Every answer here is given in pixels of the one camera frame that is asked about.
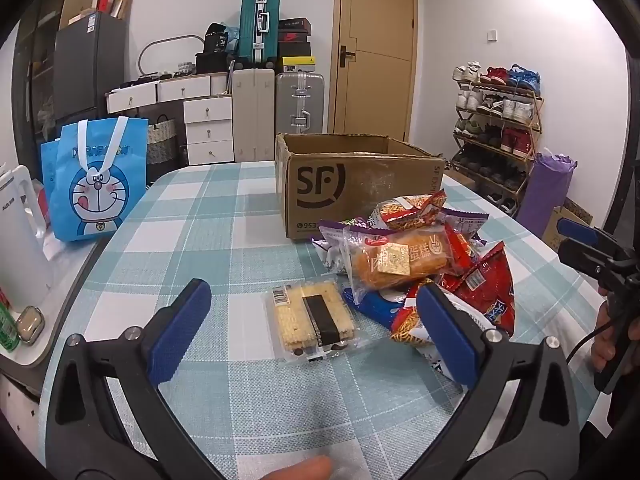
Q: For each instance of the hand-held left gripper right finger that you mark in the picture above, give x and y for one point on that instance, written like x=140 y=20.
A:
x=445 y=332

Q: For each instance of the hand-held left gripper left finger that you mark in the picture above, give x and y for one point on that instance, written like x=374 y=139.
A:
x=180 y=322

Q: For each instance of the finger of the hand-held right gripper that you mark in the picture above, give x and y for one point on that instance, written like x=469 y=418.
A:
x=575 y=230
x=582 y=257

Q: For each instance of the clear orange cake packet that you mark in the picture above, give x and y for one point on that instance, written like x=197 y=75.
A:
x=395 y=260

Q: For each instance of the clear cracker sandwich packet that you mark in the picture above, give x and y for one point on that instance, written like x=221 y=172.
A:
x=310 y=320

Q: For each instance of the purple white snack packet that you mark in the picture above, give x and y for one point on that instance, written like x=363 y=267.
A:
x=332 y=245

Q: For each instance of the brown cardboard box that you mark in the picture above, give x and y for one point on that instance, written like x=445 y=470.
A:
x=360 y=185

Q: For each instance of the person's right hand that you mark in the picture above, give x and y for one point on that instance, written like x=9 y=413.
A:
x=601 y=340

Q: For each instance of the person's left hand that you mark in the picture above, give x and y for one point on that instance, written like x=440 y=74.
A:
x=300 y=470

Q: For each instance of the small cardboard box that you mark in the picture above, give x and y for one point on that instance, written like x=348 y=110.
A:
x=570 y=215

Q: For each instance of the orange patterned crisp packet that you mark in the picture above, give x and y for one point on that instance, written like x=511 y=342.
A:
x=407 y=330

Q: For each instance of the purple bag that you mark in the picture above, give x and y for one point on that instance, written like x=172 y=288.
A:
x=547 y=195

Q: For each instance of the blue snack packet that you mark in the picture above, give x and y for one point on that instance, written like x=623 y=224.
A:
x=380 y=307

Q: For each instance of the teal checked tablecloth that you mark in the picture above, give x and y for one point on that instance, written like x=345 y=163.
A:
x=200 y=220

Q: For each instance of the white purple-edged snack packet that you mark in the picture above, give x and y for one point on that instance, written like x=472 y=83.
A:
x=465 y=222

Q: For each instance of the wooden shoe rack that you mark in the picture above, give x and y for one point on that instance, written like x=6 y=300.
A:
x=532 y=125

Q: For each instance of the white side table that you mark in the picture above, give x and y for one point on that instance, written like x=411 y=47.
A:
x=67 y=300

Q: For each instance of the orange red noodle snack packet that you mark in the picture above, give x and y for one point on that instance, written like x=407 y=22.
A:
x=405 y=210

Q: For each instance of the rows of assorted shoes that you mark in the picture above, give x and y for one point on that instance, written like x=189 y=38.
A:
x=495 y=110

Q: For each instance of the small grey earbud case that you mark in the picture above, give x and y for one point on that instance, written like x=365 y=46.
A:
x=30 y=324

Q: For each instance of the blue cartoon tote bag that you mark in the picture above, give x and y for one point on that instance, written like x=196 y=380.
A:
x=97 y=185

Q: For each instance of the green can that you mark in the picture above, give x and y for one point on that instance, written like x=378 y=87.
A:
x=7 y=325

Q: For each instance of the white electric kettle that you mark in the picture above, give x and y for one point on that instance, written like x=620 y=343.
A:
x=20 y=240

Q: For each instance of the woven laundry basket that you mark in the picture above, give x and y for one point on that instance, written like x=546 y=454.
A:
x=161 y=142

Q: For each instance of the white drawer cabinet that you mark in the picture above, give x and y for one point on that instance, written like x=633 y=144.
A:
x=209 y=130

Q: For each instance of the beige suitcase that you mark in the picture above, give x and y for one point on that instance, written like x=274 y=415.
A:
x=252 y=115

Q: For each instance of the white desk with drawers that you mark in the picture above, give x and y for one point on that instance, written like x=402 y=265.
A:
x=165 y=89

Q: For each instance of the silver suitcase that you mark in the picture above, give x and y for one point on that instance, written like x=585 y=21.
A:
x=300 y=102

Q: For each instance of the wooden door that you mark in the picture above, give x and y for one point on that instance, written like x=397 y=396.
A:
x=377 y=50

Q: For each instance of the grey refrigerator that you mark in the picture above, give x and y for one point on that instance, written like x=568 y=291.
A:
x=90 y=65

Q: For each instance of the black bag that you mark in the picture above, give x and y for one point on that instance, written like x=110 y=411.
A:
x=216 y=39

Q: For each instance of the dark tall cabinet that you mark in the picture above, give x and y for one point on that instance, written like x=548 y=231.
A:
x=35 y=70

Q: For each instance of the stack of shoe boxes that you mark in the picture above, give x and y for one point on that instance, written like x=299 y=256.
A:
x=296 y=45

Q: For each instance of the teal suitcase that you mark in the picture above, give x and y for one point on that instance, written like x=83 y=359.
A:
x=257 y=27

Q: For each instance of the white wall switch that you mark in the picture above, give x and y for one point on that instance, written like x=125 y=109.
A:
x=492 y=35

